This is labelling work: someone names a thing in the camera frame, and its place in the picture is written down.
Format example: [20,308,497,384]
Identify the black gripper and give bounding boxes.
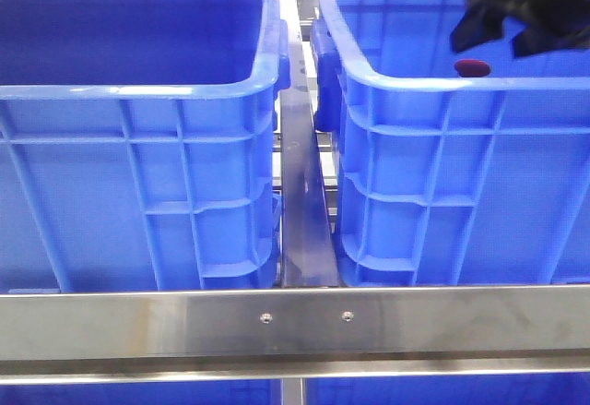
[450,0,589,57]

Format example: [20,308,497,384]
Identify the red mushroom push button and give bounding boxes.
[454,59,491,77]

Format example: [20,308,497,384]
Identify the blue crate with buttons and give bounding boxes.
[1,0,289,294]

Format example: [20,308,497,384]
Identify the blue destination crate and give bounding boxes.
[312,0,589,286]

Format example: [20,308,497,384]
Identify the steel rack centre divider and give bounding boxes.
[280,0,339,288]

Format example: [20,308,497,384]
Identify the lower blue crate right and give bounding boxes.
[307,373,589,404]

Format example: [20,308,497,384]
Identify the lower blue crate left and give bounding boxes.
[1,380,280,404]

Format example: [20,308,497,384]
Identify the steel rack front rail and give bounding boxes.
[1,285,589,385]

